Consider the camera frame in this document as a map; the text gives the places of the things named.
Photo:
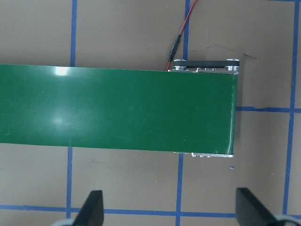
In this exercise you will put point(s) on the green belt conveyor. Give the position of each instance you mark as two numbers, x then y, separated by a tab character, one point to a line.
117	108

